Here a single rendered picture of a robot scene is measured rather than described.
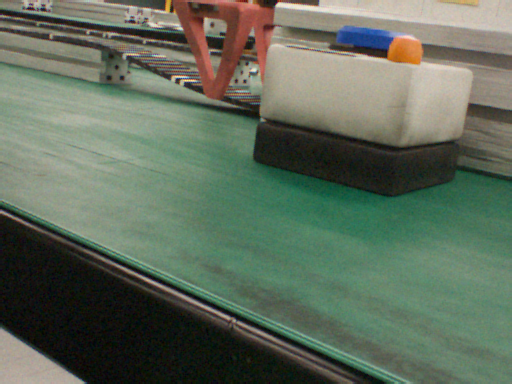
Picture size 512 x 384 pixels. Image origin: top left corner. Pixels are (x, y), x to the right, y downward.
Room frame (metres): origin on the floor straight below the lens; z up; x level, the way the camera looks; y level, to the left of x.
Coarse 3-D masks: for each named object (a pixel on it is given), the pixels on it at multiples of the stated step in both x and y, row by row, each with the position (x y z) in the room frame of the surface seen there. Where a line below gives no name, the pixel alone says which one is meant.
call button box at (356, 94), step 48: (288, 48) 0.36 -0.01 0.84; (336, 48) 0.36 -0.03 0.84; (288, 96) 0.35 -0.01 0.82; (336, 96) 0.34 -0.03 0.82; (384, 96) 0.32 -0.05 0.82; (432, 96) 0.34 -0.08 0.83; (288, 144) 0.35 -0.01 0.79; (336, 144) 0.34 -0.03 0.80; (384, 144) 0.32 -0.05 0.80; (432, 144) 0.36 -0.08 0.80; (384, 192) 0.32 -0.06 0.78
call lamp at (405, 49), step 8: (400, 40) 0.33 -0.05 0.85; (408, 40) 0.33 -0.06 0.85; (416, 40) 0.33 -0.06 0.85; (392, 48) 0.33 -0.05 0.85; (400, 48) 0.32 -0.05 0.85; (408, 48) 0.32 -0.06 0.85; (416, 48) 0.33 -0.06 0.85; (392, 56) 0.33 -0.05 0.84; (400, 56) 0.32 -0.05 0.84; (408, 56) 0.32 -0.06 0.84; (416, 56) 0.32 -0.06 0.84
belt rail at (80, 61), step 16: (0, 32) 0.73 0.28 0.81; (0, 48) 0.74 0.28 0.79; (16, 48) 0.72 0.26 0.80; (32, 48) 0.70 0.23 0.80; (48, 48) 0.68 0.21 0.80; (64, 48) 0.67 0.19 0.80; (80, 48) 0.66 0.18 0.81; (16, 64) 0.71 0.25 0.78; (32, 64) 0.70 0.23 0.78; (48, 64) 0.68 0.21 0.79; (64, 64) 0.67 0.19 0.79; (80, 64) 0.67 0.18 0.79; (96, 64) 0.66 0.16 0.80; (112, 64) 0.66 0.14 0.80; (96, 80) 0.65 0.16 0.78; (112, 80) 0.66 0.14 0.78; (128, 80) 0.67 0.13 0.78
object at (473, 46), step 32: (288, 32) 0.51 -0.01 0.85; (320, 32) 0.50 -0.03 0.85; (416, 32) 0.45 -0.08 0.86; (448, 32) 0.44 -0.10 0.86; (480, 32) 0.43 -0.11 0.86; (448, 64) 0.43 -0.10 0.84; (480, 64) 0.43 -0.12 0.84; (480, 96) 0.42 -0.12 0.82; (480, 128) 0.42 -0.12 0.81; (480, 160) 0.42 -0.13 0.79
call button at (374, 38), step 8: (344, 32) 0.36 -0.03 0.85; (352, 32) 0.36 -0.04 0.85; (360, 32) 0.36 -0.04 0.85; (368, 32) 0.35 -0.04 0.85; (376, 32) 0.35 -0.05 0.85; (384, 32) 0.35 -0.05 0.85; (392, 32) 0.36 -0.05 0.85; (400, 32) 0.36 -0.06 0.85; (336, 40) 0.37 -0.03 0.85; (344, 40) 0.36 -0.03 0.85; (352, 40) 0.36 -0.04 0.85; (360, 40) 0.36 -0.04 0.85; (368, 40) 0.35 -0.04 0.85; (376, 40) 0.35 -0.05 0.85; (384, 40) 0.35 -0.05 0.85; (392, 40) 0.35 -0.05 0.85; (368, 48) 0.36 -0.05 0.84; (376, 48) 0.36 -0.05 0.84; (384, 48) 0.35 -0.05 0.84
